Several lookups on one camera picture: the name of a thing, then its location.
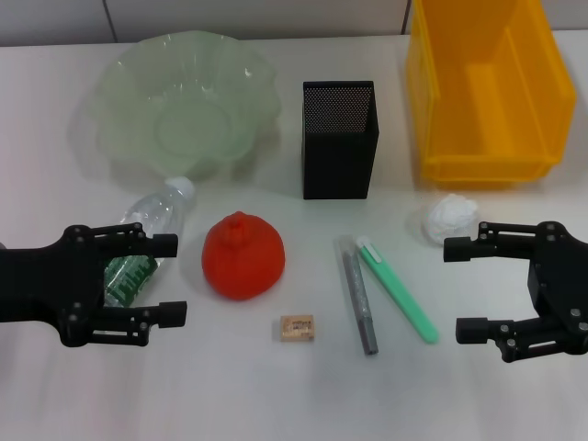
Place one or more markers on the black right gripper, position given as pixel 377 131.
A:
pixel 562 285

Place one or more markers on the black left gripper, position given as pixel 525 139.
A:
pixel 37 285

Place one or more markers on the mint green pen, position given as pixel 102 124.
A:
pixel 397 291

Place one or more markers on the clear green-label water bottle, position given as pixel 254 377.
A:
pixel 154 209

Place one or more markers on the white paper ball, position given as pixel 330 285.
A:
pixel 448 218

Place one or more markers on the orange toy fruit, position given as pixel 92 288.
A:
pixel 243 262

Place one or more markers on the grey pen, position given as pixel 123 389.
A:
pixel 360 298

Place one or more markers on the tan eraser block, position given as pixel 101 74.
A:
pixel 297 328

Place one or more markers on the black mesh pen holder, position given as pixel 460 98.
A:
pixel 337 165

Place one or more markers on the pale green glass fruit plate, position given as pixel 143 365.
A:
pixel 138 92

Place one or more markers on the yellow plastic bin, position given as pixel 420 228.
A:
pixel 487 115

